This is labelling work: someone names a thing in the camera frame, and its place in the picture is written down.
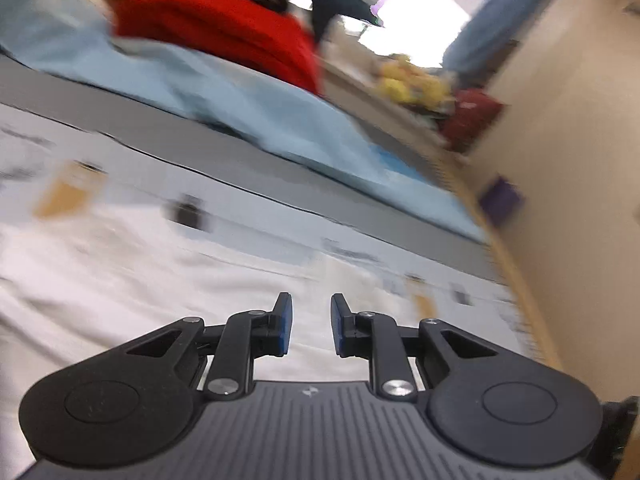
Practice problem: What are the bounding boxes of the wooden bed frame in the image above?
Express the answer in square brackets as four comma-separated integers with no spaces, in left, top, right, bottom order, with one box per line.
[440,155,563,366]

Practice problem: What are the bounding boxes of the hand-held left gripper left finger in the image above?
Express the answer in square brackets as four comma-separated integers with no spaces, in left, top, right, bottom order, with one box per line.
[120,292,294,402]

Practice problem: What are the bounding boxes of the grey printed bedsheet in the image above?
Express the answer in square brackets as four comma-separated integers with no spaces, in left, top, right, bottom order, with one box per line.
[0,55,556,361]

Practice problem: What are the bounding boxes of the white long-sleeved shirt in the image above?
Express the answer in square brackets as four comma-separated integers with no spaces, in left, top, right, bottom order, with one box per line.
[0,205,431,480]

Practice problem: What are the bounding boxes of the yellow plush bear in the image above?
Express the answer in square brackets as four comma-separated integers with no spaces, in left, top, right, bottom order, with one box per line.
[410,67,451,108]

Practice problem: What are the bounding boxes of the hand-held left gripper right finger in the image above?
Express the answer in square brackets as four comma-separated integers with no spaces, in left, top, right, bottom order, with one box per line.
[330,294,506,402]

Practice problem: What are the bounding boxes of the blue curtain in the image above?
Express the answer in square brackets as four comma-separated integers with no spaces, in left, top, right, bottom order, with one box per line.
[442,0,551,78]

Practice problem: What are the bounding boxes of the purple box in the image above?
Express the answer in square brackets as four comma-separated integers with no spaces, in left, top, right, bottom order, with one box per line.
[477,175,526,226]

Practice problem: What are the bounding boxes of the window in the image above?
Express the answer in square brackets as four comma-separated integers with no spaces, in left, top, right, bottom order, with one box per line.
[360,0,516,68]

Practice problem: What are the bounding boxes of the light blue sheet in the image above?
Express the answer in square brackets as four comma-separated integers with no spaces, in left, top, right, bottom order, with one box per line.
[0,0,488,243]

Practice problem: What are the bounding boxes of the white window sill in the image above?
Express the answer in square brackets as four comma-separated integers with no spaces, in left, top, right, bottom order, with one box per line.
[320,50,451,161]

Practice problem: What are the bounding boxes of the yellow plush duck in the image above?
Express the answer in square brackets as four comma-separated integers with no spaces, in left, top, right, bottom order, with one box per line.
[375,55,416,103]

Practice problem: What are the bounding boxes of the dark teal shark plush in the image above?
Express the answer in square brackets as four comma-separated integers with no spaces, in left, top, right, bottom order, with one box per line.
[287,0,383,43]

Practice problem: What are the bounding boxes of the red folded blanket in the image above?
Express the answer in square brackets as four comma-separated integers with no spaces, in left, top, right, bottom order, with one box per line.
[112,0,323,95]

